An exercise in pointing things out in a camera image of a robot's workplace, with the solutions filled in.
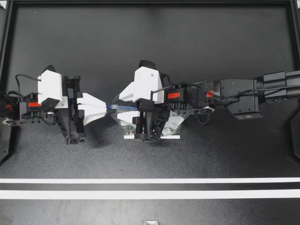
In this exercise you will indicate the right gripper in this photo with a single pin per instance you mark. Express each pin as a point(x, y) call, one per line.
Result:
point(150, 126)

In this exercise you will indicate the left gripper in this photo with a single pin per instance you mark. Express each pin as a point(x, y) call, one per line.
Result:
point(72, 126)

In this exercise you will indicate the clear zip bag with candies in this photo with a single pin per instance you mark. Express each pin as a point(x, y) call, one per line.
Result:
point(125, 127)

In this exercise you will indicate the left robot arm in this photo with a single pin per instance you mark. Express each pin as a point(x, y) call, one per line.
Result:
point(35, 110)

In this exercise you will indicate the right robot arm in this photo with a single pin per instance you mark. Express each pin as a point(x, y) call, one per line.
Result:
point(246, 100)

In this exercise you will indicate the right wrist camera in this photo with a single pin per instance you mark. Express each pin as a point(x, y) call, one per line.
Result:
point(147, 82)

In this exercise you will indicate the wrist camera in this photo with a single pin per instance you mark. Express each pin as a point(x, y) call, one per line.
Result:
point(147, 82)
point(50, 84)

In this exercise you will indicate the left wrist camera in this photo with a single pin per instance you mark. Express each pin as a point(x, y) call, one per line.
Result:
point(50, 84)

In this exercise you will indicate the black frame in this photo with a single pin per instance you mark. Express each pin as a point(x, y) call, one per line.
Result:
point(150, 2)

